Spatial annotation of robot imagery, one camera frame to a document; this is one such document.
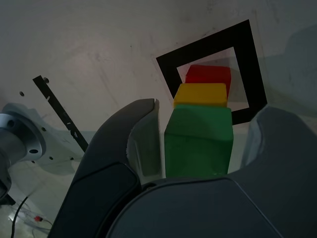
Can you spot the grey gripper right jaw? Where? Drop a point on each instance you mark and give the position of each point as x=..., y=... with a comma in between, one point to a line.
x=280, y=161

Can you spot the green cube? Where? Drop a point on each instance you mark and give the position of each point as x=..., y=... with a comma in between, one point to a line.
x=198, y=143

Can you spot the black tape square outline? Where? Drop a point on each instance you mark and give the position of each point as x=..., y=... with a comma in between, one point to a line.
x=247, y=49

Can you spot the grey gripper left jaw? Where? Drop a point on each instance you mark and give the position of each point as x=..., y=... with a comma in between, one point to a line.
x=104, y=153

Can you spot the red cube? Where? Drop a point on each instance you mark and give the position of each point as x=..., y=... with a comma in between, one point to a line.
x=208, y=74

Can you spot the yellow cube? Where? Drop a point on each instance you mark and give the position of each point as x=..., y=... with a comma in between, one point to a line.
x=200, y=94

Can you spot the black tape strip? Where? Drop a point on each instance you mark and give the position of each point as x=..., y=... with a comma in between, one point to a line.
x=57, y=106

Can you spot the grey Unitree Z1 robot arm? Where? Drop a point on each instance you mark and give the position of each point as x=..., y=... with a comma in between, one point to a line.
x=19, y=134

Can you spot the small red connector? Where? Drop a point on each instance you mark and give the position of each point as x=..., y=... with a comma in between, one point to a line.
x=37, y=218

